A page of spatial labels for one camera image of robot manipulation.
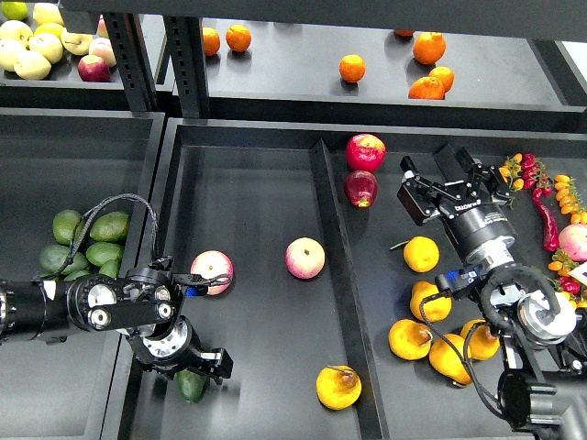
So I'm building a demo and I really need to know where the dark red apple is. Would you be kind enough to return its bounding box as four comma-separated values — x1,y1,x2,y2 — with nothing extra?
344,170,379,208

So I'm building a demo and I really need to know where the orange on shelf lower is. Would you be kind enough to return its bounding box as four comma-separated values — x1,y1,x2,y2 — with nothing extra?
429,66,455,93

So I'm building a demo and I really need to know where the black centre tray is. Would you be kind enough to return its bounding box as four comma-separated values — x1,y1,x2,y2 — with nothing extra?
115,119,586,439

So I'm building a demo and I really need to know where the black shelf post right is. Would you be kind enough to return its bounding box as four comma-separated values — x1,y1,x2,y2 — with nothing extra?
163,16,211,119

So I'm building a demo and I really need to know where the orange under beam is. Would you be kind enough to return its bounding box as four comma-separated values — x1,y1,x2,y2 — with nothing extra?
393,29,415,38

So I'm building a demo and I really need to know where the mixed cherry tomatoes lower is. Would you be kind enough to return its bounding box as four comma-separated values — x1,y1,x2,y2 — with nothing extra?
546,248,586,309

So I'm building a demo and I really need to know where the pink apple left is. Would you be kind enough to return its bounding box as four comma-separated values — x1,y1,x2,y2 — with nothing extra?
190,250,234,295

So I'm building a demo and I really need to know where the green avocado centre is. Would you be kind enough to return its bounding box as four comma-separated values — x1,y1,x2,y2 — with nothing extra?
85,242,125,268

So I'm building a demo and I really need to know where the green avocado top right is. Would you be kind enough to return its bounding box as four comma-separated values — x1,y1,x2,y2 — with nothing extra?
90,211,130,243

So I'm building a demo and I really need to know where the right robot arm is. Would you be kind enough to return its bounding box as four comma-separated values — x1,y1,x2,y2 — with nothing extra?
397,145,586,439

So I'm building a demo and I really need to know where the pink apple right edge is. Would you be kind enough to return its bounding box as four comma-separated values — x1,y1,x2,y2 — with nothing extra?
559,224,587,262

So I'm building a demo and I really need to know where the orange on shelf centre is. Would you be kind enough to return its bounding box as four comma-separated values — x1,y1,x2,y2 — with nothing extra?
338,54,366,83

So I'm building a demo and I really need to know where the black upper left tray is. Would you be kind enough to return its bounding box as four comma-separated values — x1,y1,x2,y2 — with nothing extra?
0,12,170,112

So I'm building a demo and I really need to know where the orange tomato vine right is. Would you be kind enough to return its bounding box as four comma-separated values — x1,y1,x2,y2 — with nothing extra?
555,174,586,225

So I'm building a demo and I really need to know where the dark avocado middle left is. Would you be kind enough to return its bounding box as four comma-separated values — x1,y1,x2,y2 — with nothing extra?
39,244,90,276

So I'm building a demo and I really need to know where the bright red apple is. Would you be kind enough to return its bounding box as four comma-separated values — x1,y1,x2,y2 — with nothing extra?
346,134,387,173

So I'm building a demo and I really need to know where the white label card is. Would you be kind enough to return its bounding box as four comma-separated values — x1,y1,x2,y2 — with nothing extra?
569,262,587,286

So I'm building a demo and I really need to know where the pink apple centre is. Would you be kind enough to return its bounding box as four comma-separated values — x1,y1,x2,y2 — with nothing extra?
285,236,326,280

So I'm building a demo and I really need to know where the red cherry tomato bunch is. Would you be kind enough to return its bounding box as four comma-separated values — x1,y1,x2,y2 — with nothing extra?
521,153,552,199

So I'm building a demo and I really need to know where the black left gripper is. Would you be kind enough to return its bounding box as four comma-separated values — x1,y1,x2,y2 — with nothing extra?
128,316,234,384

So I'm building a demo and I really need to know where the green avocado top left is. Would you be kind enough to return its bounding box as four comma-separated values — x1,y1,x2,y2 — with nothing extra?
52,209,85,246

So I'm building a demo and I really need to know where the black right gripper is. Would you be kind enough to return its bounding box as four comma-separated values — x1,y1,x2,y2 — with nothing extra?
397,144,517,270

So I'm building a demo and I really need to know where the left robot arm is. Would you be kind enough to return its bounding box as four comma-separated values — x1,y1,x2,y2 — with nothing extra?
1,196,233,383

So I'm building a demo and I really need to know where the orange on shelf front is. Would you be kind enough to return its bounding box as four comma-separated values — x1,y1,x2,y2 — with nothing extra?
408,76,446,100

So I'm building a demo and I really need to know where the yellow pear lower left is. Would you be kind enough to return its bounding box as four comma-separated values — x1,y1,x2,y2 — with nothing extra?
388,319,433,360

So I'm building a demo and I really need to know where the yellow pear bottom centre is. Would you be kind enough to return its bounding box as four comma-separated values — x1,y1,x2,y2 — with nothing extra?
428,334,472,386

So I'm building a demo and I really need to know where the green avocado lower middle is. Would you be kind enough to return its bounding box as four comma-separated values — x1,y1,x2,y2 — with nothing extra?
64,259,120,281

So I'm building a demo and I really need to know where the black upper shelf tray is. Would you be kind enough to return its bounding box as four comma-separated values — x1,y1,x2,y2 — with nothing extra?
205,22,586,133

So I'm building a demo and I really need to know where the red chili pepper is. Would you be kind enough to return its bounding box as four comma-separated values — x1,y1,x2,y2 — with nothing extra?
532,188,559,252

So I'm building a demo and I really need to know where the large orange on shelf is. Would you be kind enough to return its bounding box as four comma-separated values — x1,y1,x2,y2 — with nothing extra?
413,31,447,65

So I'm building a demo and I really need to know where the yellow pear middle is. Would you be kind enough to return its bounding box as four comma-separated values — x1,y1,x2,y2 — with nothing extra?
409,280,453,323

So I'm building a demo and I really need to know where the dark green avocado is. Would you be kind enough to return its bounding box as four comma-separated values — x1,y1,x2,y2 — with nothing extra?
177,369,207,402

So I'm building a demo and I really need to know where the orange cherry tomato bunch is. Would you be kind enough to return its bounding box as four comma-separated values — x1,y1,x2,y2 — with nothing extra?
499,153,525,206

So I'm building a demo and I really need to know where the orange on shelf leftmost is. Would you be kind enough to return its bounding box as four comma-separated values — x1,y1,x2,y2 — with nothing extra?
202,27,221,57

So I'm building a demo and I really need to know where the yellow pear with long stem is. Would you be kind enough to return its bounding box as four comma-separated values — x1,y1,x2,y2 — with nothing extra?
390,236,440,273

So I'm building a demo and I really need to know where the pink apple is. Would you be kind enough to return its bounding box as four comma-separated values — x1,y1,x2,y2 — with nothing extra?
190,250,234,295
285,236,326,280

